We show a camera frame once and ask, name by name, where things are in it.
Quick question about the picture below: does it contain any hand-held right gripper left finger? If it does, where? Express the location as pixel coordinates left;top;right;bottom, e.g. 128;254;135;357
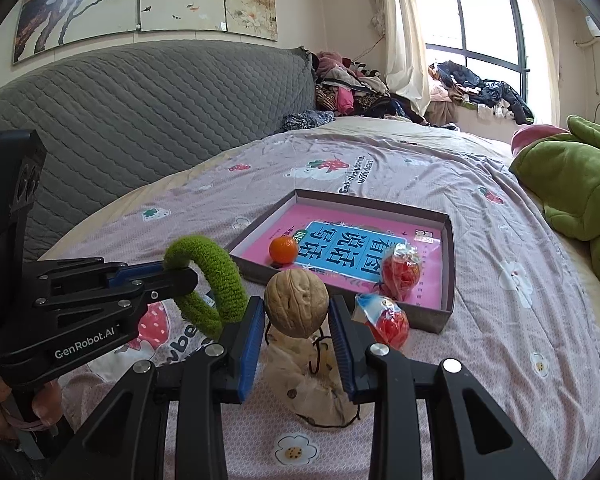
62;296;267;480

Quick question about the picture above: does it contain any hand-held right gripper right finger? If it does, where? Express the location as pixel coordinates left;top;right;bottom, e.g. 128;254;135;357
328;296;556;480

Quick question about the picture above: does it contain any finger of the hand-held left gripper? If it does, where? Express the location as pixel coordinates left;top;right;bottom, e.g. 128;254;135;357
24;256;168;293
34;266;201;317

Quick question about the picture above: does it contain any green fuzzy ring scrunchie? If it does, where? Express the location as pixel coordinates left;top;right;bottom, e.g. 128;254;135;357
163;236;249;339

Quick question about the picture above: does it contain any beige dotted scrunchie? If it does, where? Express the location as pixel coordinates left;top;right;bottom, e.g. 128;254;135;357
262;327;376;429

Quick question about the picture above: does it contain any red egg toy packet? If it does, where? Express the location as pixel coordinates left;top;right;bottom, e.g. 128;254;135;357
352;293;411;351
380;241;423;302

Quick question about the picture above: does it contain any brown walnut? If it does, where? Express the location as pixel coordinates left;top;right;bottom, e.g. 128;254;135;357
264;268;330;339

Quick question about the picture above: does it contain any grey shallow box tray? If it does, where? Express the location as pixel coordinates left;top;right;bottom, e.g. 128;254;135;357
228;188;455;333

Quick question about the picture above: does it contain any orange mandarin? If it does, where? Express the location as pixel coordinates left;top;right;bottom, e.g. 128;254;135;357
269;236;299;266

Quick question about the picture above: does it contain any pink and blue book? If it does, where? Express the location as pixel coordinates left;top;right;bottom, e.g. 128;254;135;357
240;202;446;311

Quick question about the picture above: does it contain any pink strawberry print bedsheet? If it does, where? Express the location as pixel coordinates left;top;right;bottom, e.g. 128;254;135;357
40;130;600;480

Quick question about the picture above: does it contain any grey quilted headboard cover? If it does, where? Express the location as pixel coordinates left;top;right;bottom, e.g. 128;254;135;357
0;40;317;263

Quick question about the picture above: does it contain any dark floral cloth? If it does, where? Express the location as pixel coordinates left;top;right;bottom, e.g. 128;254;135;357
282;109;336;133

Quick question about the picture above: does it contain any cream bed sheet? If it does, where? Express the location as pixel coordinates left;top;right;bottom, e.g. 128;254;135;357
40;117;600;311

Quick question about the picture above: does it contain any pile of mixed clothes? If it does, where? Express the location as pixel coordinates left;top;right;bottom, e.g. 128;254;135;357
310;50;431;126

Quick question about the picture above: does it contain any green fleece blanket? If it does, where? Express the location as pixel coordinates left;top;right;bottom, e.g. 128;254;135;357
509;115;600;301

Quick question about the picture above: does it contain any pink pillow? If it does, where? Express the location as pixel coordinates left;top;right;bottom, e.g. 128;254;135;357
510;125;571;156

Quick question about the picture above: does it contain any pile of dark clothes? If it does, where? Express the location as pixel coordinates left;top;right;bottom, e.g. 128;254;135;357
427;60;536;126

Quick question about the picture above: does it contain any cream curtain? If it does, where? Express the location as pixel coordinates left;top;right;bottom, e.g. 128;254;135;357
377;0;431;116
522;0;561;126

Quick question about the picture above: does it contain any dark framed window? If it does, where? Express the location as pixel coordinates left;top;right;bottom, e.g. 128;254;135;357
410;0;531;111

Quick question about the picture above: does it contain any floral wall painting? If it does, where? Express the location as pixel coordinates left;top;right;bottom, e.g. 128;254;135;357
12;0;279;66

